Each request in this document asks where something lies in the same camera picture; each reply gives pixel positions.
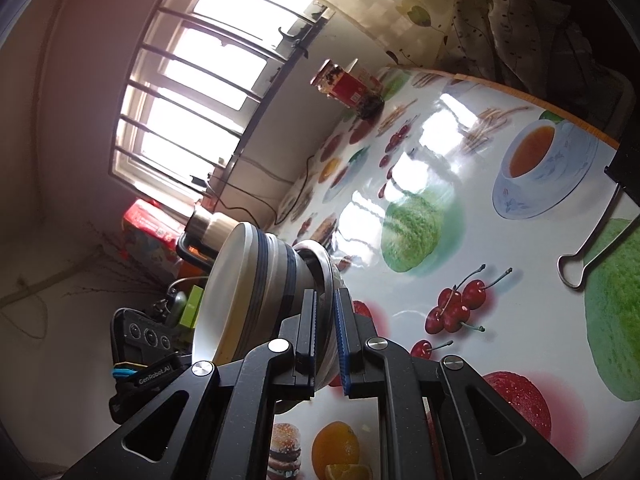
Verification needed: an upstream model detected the fruit print tablecloth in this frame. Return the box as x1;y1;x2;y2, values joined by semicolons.
265;65;640;480

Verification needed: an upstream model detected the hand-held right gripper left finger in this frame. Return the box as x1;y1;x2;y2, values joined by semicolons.
65;287;321;480

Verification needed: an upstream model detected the white electric kettle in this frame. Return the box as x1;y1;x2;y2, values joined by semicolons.
175;207;236;271

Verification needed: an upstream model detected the barred window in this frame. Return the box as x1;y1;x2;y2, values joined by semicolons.
107;0;331;196

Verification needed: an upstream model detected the cream heart print curtain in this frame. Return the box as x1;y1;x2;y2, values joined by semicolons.
300;0;626;111

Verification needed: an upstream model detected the stainless steel bowl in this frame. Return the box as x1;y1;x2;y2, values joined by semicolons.
272;240;346;413

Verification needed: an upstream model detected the black binder clip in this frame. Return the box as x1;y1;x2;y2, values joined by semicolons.
557;130;640;291

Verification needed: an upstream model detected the lime green box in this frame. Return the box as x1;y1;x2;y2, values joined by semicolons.
177;285;206;331

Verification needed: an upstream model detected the black window handle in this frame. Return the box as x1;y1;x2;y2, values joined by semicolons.
277;22;303;49

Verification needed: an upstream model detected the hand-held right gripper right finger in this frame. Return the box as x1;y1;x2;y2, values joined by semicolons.
334;287;583;480

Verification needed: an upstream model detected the white plastic cup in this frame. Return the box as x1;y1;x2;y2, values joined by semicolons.
352;60;382;92

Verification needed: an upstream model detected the red gift bag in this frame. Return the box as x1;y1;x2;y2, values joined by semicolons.
122;199;188;266

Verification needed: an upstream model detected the red label sauce jar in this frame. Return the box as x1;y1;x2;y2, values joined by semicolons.
310;59;385;118

